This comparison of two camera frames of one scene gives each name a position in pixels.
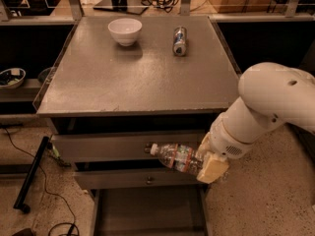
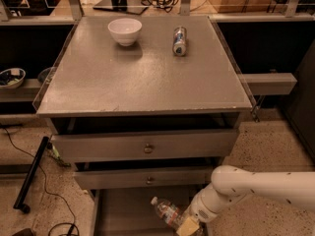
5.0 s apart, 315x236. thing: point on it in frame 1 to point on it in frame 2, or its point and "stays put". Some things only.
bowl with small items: [12, 78] stays put
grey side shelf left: [28, 91] stays put
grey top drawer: [119, 147] stays put
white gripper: [226, 143] to [201, 210]
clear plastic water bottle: [179, 156] to [170, 212]
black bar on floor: [23, 191] stays put
